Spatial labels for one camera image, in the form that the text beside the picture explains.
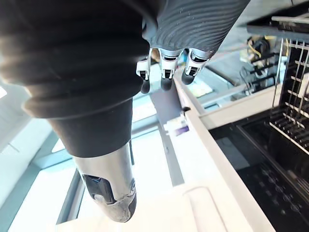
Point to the dishwasher door with steel panel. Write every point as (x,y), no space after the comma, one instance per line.
(272,193)

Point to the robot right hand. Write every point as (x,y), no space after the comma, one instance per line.
(72,60)

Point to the black built-in dishwasher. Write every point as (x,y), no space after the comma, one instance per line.
(265,145)

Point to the black crate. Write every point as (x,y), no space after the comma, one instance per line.
(263,70)

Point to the purple tumbler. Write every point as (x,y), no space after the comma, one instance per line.
(181,130)

